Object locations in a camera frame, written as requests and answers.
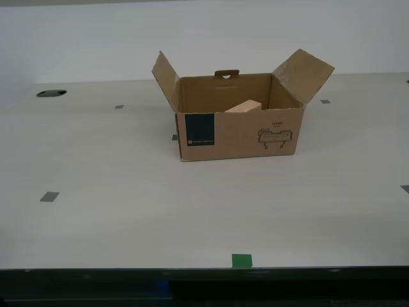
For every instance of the grey tape square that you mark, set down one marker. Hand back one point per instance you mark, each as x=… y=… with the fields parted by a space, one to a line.
x=119 y=107
x=325 y=101
x=49 y=197
x=405 y=189

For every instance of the cardboard box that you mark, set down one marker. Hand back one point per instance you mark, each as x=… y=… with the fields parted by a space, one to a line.
x=243 y=137

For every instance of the large green tape square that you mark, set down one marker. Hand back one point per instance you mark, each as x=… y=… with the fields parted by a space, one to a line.
x=242 y=261

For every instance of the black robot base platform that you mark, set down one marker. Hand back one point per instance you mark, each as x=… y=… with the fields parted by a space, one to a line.
x=204 y=288

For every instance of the light wooden block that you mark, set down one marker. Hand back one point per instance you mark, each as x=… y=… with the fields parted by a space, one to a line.
x=244 y=107

